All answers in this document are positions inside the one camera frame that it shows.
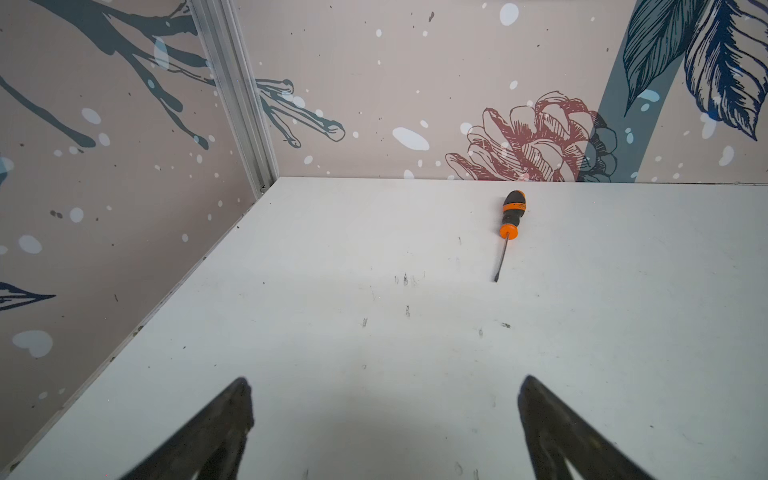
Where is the aluminium corner post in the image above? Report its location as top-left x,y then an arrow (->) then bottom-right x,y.
191,0 -> 279,198

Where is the orange black screwdriver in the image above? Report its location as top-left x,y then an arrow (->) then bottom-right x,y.
493,190 -> 527,283

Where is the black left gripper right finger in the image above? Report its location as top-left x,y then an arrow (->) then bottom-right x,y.
518,375 -> 652,480

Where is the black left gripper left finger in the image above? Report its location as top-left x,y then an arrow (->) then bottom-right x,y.
123,377 -> 254,480

